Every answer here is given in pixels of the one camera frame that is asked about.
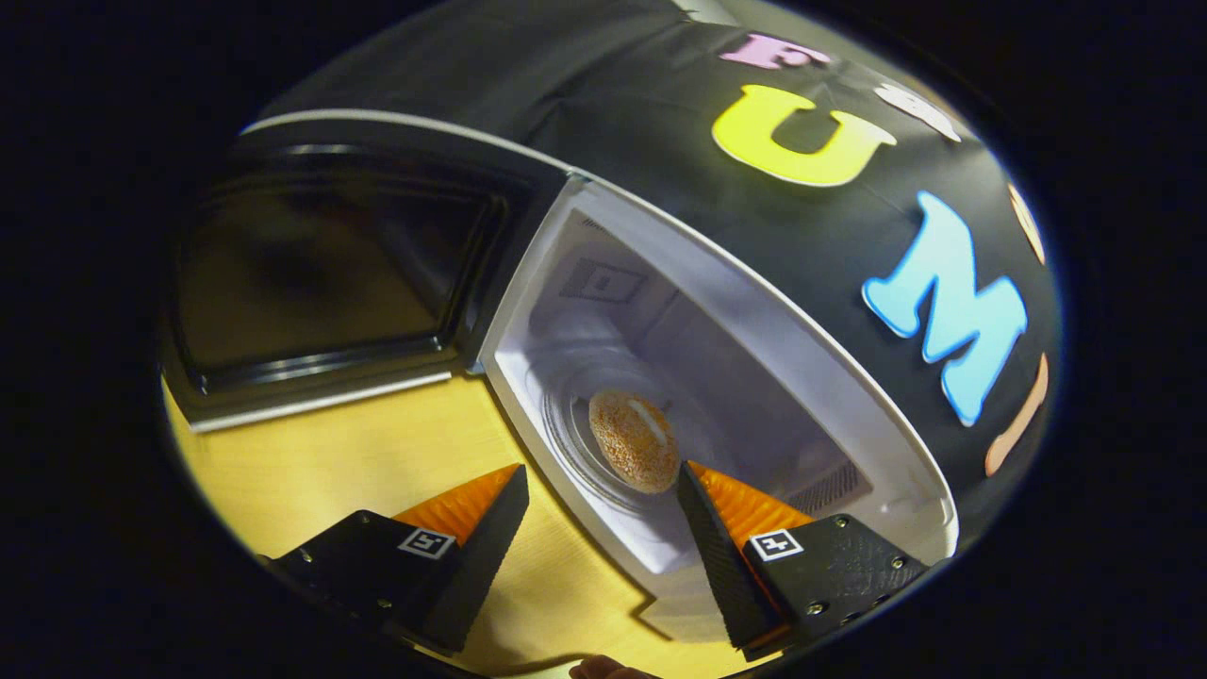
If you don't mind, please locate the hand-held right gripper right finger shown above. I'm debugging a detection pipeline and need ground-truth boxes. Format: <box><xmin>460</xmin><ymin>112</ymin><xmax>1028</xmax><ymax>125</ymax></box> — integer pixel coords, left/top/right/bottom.
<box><xmin>677</xmin><ymin>460</ymin><xmax>930</xmax><ymax>659</ymax></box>

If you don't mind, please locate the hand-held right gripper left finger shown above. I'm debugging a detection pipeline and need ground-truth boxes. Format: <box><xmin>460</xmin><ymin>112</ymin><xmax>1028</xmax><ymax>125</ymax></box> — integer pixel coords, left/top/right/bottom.
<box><xmin>267</xmin><ymin>463</ymin><xmax>530</xmax><ymax>654</ymax></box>

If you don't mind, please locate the sugared bread roll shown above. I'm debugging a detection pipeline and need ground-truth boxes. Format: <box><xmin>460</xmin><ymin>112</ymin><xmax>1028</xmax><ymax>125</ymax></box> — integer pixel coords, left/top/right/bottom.
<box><xmin>588</xmin><ymin>389</ymin><xmax>681</xmax><ymax>495</ymax></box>

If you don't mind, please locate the white microwave oven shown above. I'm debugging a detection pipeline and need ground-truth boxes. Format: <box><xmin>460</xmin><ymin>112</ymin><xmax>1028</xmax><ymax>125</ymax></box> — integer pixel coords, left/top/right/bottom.
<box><xmin>160</xmin><ymin>108</ymin><xmax>961</xmax><ymax>647</ymax></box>

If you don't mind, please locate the glass microwave turntable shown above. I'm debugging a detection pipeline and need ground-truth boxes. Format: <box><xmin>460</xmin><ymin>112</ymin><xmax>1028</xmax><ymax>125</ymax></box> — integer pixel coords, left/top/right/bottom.
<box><xmin>542</xmin><ymin>373</ymin><xmax>699</xmax><ymax>515</ymax></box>

